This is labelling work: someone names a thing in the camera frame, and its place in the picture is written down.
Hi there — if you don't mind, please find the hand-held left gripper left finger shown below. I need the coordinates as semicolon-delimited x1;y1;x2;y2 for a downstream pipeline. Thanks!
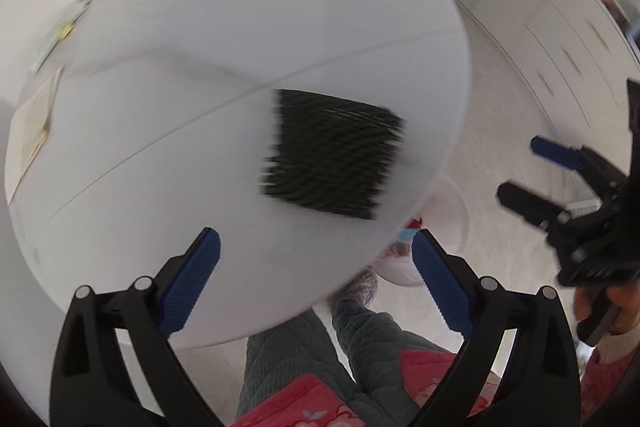
49;227;226;427

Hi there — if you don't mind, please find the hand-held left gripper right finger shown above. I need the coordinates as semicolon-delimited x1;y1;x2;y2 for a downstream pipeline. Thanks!
407;228;583;427

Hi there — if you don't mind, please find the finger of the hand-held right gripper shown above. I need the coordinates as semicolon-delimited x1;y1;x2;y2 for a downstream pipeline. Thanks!
496;181;571;235
531;136;606;174

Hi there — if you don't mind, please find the white trash bin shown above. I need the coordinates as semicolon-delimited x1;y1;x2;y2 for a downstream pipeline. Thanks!
375;172;471;288

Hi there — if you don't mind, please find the person's right hand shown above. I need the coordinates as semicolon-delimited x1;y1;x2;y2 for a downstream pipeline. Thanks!
574;277;640;336

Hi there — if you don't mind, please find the white drawer cabinet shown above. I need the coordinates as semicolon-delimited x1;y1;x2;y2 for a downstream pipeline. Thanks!
520;0;640;158

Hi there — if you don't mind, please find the red printed jacket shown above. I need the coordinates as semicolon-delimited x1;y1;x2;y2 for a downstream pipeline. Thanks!
232;349;506;427

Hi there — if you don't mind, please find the black woven mat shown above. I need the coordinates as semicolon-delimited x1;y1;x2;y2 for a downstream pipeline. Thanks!
259;88;407;222

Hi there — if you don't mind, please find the paper sheet with yellow edge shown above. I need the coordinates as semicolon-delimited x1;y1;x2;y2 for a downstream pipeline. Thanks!
10;67;66;192

